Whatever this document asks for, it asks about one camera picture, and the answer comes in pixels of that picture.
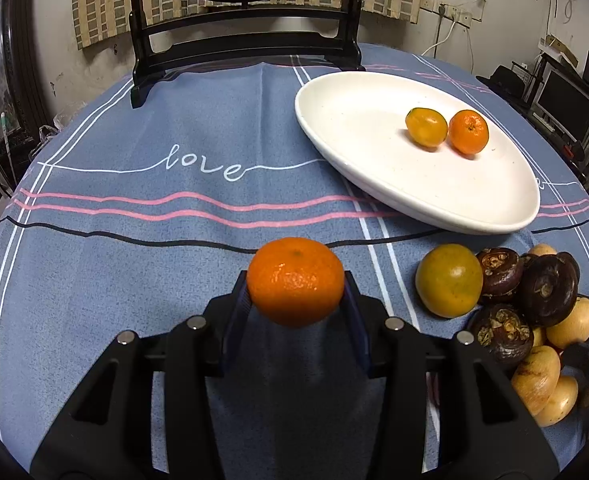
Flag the white oval plate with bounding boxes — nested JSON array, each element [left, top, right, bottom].
[[294, 72, 541, 235]]

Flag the beige checked curtain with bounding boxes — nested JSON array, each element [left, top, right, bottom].
[[70, 0, 428, 51]]

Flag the black computer desk rack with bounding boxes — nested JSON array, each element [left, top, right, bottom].
[[512, 52, 589, 196]]

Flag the large bright orange mandarin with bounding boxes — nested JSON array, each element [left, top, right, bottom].
[[246, 236, 346, 329]]

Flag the tan round fruit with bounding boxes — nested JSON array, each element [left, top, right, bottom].
[[535, 375, 579, 428], [546, 296, 589, 350], [511, 345, 561, 416]]

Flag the dark brown water chestnut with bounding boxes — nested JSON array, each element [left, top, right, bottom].
[[476, 247, 524, 305], [519, 255, 578, 327], [557, 251, 581, 283], [469, 304, 534, 375]]

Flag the yellow-orange mandarin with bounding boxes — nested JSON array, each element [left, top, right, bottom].
[[405, 107, 448, 149]]

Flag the clear plastic bag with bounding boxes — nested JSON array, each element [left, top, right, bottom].
[[38, 110, 72, 141]]

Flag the white power cable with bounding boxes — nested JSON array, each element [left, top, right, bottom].
[[421, 17, 458, 57]]

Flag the computer monitor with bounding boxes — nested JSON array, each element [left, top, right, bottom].
[[533, 67, 589, 143]]

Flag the flat cardboard packet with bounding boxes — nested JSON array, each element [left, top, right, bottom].
[[539, 35, 578, 66]]

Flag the green-yellow mandarin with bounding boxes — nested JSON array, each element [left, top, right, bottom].
[[415, 243, 484, 319]]

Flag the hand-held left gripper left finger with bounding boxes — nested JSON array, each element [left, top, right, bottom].
[[29, 271, 254, 480]]

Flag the goldfish screen on black stand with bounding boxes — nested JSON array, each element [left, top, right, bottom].
[[128, 0, 366, 110]]

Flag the black hat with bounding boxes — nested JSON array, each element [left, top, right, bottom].
[[476, 65, 531, 101]]

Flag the small orange mandarin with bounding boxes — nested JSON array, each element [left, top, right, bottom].
[[447, 109, 490, 155]]

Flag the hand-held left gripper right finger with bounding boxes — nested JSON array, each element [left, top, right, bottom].
[[343, 271, 560, 480]]

